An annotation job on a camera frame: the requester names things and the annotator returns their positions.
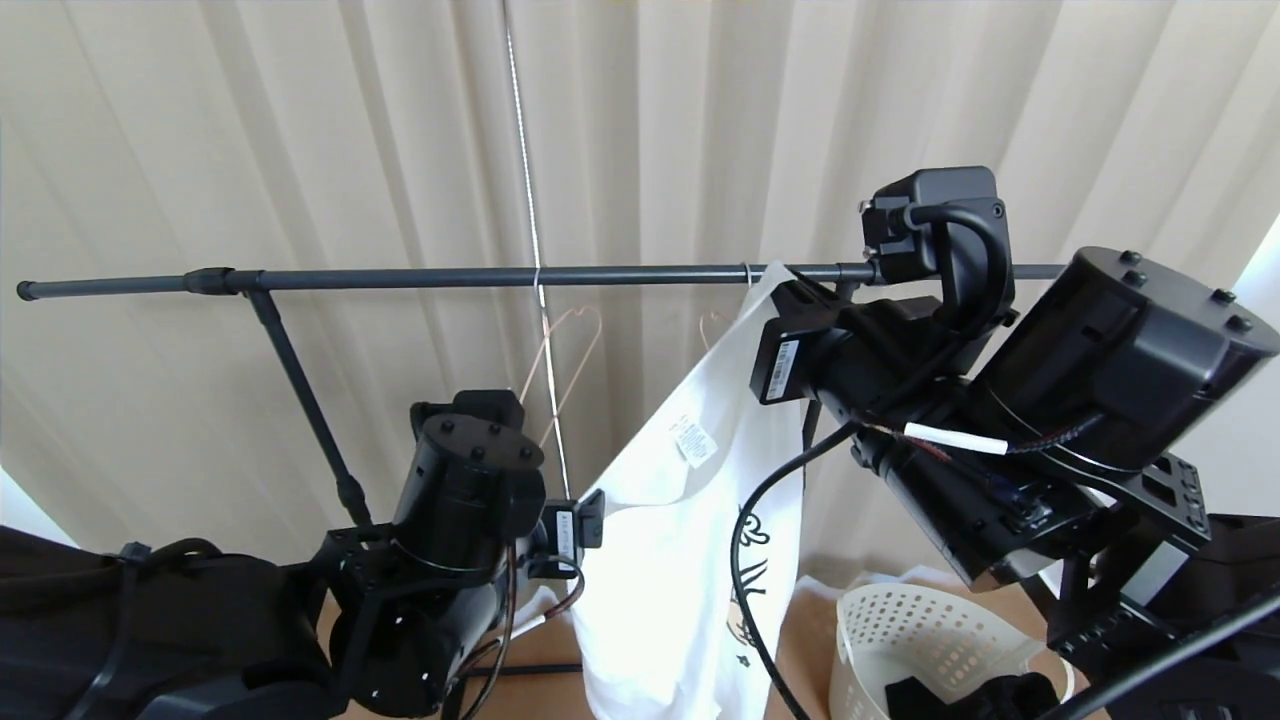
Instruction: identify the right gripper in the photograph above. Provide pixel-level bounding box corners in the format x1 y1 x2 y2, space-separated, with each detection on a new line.
750 278 991 411

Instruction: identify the beige curtain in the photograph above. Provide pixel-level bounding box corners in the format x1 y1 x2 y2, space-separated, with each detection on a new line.
0 0 1280 601

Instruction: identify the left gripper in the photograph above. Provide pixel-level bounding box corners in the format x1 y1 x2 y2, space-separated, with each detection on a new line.
525 488 607 581

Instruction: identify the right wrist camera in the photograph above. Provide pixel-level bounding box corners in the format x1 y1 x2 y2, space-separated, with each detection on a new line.
858 166 1016 331

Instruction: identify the white laundry basket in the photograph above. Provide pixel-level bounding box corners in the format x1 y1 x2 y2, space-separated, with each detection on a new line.
828 583 1076 720

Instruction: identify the black garment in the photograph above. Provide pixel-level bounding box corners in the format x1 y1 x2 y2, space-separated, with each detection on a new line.
882 672 1061 720

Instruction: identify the black clothes rack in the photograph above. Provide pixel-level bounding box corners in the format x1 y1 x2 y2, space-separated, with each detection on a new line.
17 262 1066 679

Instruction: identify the pink clothes hanger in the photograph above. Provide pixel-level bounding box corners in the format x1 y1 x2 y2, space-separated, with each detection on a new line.
698 262 756 351
515 266 604 451

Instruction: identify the white printed t-shirt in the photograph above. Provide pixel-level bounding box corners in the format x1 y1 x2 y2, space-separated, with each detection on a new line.
510 262 806 720

